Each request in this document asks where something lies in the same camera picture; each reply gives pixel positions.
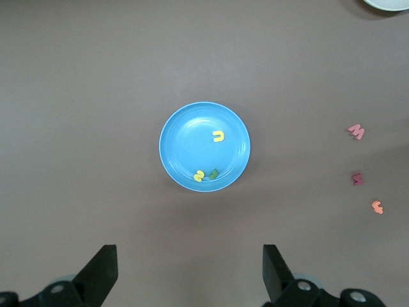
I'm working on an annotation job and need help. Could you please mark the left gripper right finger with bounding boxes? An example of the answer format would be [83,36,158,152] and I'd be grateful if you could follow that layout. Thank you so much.
[261,244,341,307]

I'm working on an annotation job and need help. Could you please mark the blue plate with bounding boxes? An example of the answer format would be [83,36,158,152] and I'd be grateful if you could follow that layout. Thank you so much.
[158,101,252,193]

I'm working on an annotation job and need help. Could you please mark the pink foam letter W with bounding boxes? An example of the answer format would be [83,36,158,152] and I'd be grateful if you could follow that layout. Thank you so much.
[347,123,366,141]

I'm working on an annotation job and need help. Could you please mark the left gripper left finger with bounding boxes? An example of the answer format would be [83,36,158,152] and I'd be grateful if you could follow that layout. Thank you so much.
[19,244,119,307]

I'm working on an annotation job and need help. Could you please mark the beige plate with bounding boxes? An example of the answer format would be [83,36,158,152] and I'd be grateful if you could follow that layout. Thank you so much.
[362,0,409,12]

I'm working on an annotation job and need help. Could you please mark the brown table cover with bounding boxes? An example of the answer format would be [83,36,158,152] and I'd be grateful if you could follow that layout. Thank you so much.
[0,0,409,307]

